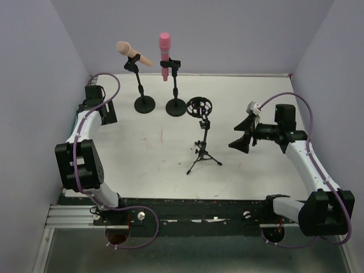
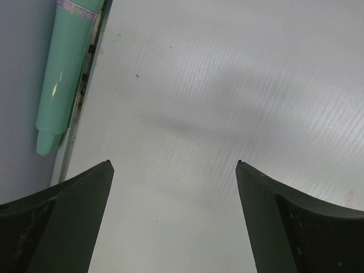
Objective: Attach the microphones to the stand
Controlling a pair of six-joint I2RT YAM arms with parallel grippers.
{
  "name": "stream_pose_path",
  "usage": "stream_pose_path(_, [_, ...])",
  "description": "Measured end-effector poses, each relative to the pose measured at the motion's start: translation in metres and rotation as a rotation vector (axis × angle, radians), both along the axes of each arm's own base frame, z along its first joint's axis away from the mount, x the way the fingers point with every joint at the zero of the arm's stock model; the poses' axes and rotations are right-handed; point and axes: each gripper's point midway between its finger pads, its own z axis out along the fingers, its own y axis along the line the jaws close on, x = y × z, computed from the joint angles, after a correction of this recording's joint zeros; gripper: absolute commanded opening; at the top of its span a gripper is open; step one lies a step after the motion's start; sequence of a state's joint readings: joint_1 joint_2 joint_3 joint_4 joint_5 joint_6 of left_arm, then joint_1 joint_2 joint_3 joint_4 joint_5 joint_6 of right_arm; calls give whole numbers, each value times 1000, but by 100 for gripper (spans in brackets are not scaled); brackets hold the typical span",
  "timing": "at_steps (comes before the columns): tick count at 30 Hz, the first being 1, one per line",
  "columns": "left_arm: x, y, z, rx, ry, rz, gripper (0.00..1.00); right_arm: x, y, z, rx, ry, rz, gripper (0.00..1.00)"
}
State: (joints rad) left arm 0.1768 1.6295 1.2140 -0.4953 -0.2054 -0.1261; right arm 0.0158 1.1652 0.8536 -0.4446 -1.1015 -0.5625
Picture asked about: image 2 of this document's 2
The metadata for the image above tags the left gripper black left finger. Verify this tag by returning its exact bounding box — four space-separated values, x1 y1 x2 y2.
1 160 114 272

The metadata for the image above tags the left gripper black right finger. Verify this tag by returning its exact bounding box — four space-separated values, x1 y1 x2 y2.
235 161 363 272

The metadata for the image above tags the green toy microphone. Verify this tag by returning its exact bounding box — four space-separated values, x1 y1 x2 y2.
36 1 104 156

